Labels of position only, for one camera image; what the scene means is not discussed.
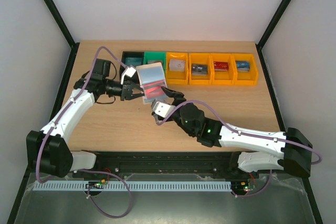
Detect red black-stripe credit card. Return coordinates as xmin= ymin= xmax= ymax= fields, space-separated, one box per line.
xmin=143 ymin=82 xmax=166 ymax=99

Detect beige leather card holder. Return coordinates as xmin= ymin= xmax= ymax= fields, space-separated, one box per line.
xmin=136 ymin=62 xmax=167 ymax=104

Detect blue cards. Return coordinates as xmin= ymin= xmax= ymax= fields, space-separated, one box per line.
xmin=137 ymin=66 xmax=165 ymax=84

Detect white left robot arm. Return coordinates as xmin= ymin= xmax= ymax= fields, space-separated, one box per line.
xmin=26 ymin=59 xmax=143 ymax=177

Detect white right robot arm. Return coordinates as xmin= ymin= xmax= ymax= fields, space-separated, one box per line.
xmin=151 ymin=87 xmax=313 ymax=178

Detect teal card in black bin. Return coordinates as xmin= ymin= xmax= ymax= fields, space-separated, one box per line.
xmin=125 ymin=57 xmax=143 ymax=67

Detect white card in yellow bin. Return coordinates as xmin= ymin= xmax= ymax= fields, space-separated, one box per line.
xmin=169 ymin=59 xmax=185 ymax=72

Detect grey cards in bin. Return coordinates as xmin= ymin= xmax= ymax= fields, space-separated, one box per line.
xmin=191 ymin=63 xmax=208 ymax=76

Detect red card in bin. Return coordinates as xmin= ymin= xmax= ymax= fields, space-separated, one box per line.
xmin=214 ymin=61 xmax=229 ymax=71

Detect blue card in bin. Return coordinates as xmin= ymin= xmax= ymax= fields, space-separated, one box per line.
xmin=235 ymin=61 xmax=250 ymax=72

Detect yellow storage bin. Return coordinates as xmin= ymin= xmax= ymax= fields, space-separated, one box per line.
xmin=211 ymin=53 xmax=236 ymax=86
xmin=165 ymin=52 xmax=189 ymax=85
xmin=233 ymin=54 xmax=259 ymax=86
xmin=188 ymin=52 xmax=213 ymax=85

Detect green storage bin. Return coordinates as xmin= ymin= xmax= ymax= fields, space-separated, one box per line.
xmin=143 ymin=51 xmax=166 ymax=70

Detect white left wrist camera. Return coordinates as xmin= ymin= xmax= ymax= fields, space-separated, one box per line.
xmin=120 ymin=66 xmax=137 ymax=84

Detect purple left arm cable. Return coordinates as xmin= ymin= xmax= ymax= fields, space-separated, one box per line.
xmin=36 ymin=46 xmax=129 ymax=184

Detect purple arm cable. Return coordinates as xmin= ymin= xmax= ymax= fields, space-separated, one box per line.
xmin=36 ymin=46 xmax=129 ymax=184
xmin=156 ymin=100 xmax=323 ymax=166

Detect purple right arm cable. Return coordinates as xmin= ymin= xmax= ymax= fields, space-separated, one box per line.
xmin=156 ymin=100 xmax=323 ymax=166

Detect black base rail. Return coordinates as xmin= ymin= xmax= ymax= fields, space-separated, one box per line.
xmin=28 ymin=151 xmax=274 ymax=183

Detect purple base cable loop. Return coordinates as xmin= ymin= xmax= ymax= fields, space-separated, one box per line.
xmin=86 ymin=173 xmax=132 ymax=218

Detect white slotted cable duct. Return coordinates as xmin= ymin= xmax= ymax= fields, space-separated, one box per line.
xmin=30 ymin=180 xmax=232 ymax=192

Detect black frame post left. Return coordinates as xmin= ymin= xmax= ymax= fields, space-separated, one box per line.
xmin=27 ymin=0 xmax=79 ymax=50

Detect black frame post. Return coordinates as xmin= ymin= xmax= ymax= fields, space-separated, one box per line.
xmin=256 ymin=0 xmax=308 ymax=48
xmin=27 ymin=0 xmax=79 ymax=50

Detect black frame post right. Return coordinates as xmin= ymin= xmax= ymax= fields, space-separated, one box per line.
xmin=256 ymin=0 xmax=308 ymax=48

